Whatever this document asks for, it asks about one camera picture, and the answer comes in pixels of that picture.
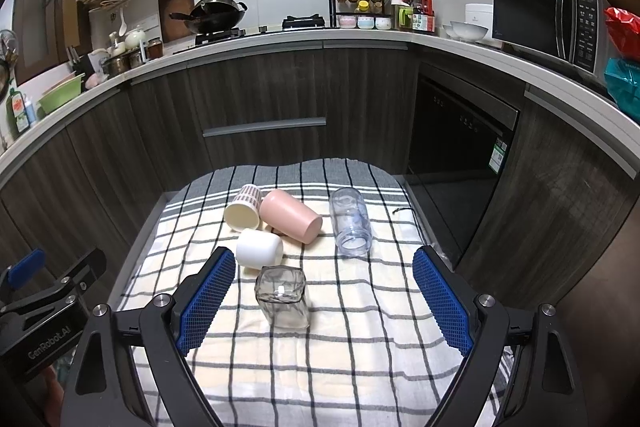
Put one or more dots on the cream patterned cup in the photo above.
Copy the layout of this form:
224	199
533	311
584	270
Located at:
242	212

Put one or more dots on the pink plastic cup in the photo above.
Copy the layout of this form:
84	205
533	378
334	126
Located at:
287	214

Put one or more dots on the red plastic bag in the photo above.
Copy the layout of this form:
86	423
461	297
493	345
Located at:
622	32

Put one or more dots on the dark wood kitchen cabinet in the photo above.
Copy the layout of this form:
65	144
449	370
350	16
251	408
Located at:
250	87

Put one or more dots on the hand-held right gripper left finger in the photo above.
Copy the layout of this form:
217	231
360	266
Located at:
207	302

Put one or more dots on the blue bottle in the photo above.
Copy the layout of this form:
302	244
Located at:
31	111

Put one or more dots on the green lid container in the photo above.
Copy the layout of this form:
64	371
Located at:
404	19

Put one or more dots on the grey square glass cup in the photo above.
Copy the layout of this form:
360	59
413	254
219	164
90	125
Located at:
282	307

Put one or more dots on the clear tall plastic cup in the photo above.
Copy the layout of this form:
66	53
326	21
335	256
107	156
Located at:
350	222

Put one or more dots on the green dish soap bottle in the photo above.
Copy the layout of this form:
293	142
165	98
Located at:
19	112

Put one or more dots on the black microwave oven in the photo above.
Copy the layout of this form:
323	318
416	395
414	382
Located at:
535	17

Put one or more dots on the white seasoning jar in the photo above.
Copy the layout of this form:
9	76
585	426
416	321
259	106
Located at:
383	23

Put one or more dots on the teal plastic bag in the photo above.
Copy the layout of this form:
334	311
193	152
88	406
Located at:
622	87

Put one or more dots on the white teapot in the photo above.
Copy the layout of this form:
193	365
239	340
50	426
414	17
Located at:
135	39

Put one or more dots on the brown wooden door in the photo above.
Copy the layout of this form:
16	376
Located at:
47	7

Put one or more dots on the blue seasoning jar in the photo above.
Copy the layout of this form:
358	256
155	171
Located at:
366	23

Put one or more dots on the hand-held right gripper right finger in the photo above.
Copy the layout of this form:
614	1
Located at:
442	302

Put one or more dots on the brown cutting board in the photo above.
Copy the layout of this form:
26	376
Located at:
172	7

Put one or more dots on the black gas stove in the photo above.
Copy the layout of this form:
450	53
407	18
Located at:
260	32

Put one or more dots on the green plastic basin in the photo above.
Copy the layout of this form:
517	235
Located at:
62	94

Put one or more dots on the checkered cream cloth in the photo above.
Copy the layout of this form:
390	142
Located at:
350	332

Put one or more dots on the large white bowl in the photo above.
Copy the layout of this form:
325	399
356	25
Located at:
470	32

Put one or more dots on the white rice cooker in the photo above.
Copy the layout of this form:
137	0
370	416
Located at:
479	13

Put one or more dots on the black wok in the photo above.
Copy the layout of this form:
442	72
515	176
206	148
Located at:
215	14

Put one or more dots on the steel pot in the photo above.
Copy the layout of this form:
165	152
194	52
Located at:
117	64

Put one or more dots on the small white bowl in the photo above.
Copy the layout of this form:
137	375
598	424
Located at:
447	32

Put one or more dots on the white plastic cup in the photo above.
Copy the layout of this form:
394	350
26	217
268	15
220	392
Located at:
257	249

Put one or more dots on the labelled soy sauce bottle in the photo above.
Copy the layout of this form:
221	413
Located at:
424	23

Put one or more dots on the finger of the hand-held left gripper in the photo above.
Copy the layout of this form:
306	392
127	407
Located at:
80	274
25	268

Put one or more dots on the black dishwasher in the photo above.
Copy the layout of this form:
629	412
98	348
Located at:
450	147

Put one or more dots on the pink seasoning jar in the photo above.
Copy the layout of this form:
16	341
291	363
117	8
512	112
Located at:
348	23

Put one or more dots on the black knife block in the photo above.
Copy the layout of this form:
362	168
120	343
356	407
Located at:
80	59

